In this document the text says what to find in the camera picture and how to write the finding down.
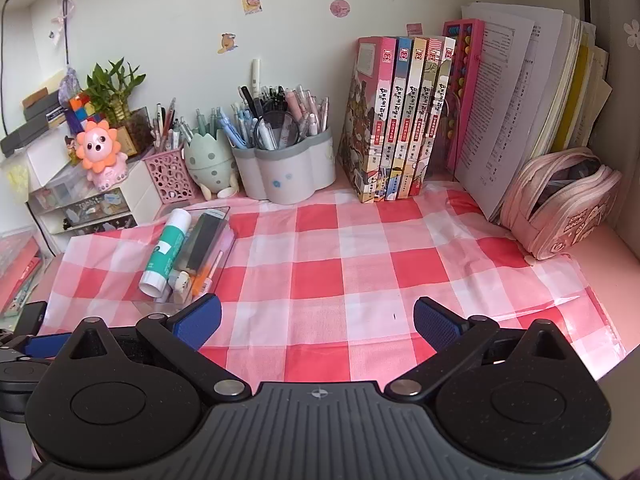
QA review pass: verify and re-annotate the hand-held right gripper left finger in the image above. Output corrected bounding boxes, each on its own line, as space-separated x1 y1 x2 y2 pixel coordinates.
65 294 251 404

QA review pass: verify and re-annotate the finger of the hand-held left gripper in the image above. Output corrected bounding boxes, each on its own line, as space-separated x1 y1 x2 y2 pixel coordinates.
14 301 49 336
0 330 74 362

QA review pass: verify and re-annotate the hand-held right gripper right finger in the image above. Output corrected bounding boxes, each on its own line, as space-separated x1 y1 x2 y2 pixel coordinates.
384 296 574 404

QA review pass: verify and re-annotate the peach orange highlighter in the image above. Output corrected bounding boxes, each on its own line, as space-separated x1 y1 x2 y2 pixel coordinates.
192 260 216 295

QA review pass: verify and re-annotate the white green glue stick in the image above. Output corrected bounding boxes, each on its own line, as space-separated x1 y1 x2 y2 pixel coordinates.
139 208 193 298

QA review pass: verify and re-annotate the clear plastic box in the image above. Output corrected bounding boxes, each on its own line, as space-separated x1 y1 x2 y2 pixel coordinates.
140 205 238 306

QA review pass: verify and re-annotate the dark pencil lead case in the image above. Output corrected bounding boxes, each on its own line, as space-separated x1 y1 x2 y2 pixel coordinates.
177 210 231 273

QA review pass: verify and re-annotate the pink book stack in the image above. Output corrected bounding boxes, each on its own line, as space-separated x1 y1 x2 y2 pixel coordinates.
0 237 46 316

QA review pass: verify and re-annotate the red white checked cloth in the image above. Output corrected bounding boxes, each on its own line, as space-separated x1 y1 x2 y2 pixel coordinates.
37 180 626 396

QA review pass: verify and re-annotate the white desktop drawer organizer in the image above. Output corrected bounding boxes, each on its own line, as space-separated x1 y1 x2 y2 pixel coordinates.
27 160 163 236

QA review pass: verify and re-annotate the pink mesh pen holder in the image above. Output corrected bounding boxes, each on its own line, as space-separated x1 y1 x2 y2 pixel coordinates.
142 147 197 205

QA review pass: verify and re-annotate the green egg-shaped pen holder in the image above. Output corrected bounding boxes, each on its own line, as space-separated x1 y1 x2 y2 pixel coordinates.
184 130 240 200

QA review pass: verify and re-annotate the pink pencil case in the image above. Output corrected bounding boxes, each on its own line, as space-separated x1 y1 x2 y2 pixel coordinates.
500 147 623 261

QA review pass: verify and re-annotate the grey white pen holder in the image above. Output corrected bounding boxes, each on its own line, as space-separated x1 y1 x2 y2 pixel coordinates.
231 127 337 206

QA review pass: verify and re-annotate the dark rectangular box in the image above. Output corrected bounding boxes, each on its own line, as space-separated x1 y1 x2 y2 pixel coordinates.
22 87 63 121
0 122 51 156

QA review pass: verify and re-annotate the orange pink sunflower toy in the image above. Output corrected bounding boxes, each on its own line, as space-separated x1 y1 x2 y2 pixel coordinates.
75 120 130 192

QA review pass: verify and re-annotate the bunch of thin pens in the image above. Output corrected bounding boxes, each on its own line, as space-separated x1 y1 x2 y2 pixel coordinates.
150 97 193 153

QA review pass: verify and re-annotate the small bunch of pastel pens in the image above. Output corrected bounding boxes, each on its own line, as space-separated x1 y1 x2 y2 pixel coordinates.
194 107 223 138

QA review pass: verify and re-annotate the blue-spined comic book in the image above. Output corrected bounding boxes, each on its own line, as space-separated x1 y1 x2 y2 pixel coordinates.
385 36 415 201

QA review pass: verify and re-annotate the orange-spined comic book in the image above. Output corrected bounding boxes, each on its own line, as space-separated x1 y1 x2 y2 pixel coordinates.
400 36 428 198

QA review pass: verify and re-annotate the black rimmed magnifying glass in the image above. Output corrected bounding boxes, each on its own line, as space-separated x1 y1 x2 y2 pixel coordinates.
255 110 301 150

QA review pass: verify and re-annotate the red-striped comic book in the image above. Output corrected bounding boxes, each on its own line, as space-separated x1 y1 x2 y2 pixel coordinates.
412 36 446 196

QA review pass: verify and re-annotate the pink-spined comic book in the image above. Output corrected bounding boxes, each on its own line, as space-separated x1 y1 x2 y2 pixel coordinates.
337 36 398 204

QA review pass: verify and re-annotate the colourful puzzle cube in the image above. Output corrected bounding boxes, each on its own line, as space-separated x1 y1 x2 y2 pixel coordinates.
67 91 96 133

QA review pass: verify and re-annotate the stack of paper booklets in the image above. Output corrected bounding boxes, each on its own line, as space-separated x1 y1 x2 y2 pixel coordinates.
452 2 613 226

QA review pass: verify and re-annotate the purple mesh pouch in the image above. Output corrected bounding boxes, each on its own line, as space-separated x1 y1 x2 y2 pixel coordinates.
59 67 81 106

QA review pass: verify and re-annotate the green-topped comic book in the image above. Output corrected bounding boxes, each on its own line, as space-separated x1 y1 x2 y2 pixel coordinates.
425 36 457 181

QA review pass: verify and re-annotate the large bunch of pens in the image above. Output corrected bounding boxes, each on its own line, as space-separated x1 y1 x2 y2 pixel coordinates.
220 82 331 151

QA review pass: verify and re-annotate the pink abacus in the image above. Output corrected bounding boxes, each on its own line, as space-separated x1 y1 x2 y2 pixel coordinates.
442 18 486 171

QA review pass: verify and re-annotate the lucky bamboo in glass vase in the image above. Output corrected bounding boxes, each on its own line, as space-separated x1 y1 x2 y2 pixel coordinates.
86 57 153 153

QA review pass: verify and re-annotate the black cable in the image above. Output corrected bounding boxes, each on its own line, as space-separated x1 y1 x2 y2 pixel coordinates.
0 0 21 133

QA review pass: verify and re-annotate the black hanging cord with ribbon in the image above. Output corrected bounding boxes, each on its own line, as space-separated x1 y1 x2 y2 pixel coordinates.
50 0 76 71

